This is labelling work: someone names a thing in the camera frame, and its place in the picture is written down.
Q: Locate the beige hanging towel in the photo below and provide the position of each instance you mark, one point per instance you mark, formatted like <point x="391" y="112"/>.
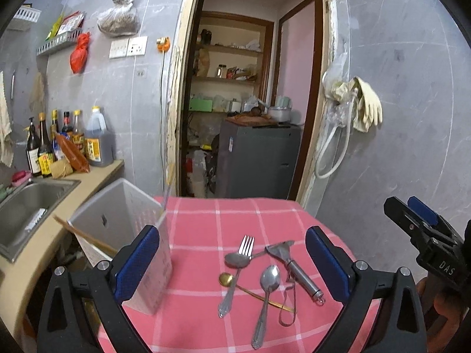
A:
<point x="7" y="145"/>

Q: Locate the hanging clear plastic bag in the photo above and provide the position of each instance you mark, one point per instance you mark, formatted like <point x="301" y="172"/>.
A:
<point x="120" y="20"/>

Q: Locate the white wall rack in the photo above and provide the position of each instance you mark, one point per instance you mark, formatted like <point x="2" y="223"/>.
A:
<point x="24" y="18"/>

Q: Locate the white pot on cabinet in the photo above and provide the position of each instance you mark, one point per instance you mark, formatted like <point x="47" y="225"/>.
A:
<point x="279" y="114"/>

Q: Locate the red hanging bag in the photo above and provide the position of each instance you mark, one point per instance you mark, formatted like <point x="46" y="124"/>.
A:
<point x="78" y="57"/>

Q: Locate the wooden chopstick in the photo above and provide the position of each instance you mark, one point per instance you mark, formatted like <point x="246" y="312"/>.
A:
<point x="109" y="250"/>

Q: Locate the yellow rubber gloves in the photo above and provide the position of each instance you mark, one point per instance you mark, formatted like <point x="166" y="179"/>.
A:
<point x="358" y="105"/>

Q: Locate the person's right hand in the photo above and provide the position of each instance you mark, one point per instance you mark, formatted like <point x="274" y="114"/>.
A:
<point x="454" y="312"/>

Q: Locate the yellow-cap oil bottle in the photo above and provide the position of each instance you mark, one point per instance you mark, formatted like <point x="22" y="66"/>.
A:
<point x="78" y="131"/>

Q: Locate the yellow-label sauce bottle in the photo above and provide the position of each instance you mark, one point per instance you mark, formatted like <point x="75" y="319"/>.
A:
<point x="45" y="152"/>

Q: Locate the stainless steel sink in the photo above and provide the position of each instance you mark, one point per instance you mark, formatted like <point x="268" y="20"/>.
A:
<point x="25" y="210"/>

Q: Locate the large silver spoon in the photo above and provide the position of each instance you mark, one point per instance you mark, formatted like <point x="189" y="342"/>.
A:
<point x="269" y="282"/>

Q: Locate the green box on shelf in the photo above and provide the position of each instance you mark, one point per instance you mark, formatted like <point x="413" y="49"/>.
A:
<point x="200" y="105"/>

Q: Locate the red-cap sauce bottle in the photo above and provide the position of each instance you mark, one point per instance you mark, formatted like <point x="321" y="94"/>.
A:
<point x="67" y="128"/>

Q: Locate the white plastic utensil basket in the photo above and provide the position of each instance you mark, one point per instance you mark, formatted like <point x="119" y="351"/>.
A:
<point x="115" y="216"/>

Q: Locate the grey cabinet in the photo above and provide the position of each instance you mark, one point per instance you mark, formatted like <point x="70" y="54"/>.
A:
<point x="256" y="162"/>

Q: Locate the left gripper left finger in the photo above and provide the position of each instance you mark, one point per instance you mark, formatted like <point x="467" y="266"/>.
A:
<point x="64" y="325"/>

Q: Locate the white wall socket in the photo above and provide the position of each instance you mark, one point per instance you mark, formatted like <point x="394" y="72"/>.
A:
<point x="133" y="46"/>

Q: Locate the dark soy sauce bottle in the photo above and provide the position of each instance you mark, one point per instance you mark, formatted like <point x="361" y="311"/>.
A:
<point x="32" y="148"/>

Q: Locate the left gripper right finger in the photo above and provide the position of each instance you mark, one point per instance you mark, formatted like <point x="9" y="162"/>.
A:
<point x="398" y="326"/>

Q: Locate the orange wall hook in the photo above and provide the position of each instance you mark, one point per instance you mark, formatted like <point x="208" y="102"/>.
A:
<point x="163" y="44"/>

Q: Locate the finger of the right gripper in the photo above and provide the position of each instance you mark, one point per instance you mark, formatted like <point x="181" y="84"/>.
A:
<point x="429" y="216"/>
<point x="408" y="221"/>

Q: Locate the large vinegar jug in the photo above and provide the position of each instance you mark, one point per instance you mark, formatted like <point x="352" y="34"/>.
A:
<point x="98" y="142"/>

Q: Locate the pink checked tablecloth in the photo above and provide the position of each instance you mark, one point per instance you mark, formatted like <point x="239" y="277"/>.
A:
<point x="213" y="298"/>

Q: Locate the wooden cutting board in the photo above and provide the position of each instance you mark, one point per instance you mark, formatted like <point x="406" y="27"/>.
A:
<point x="248" y="120"/>

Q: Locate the silver fork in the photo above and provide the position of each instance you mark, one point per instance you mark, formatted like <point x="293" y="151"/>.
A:
<point x="246" y="248"/>

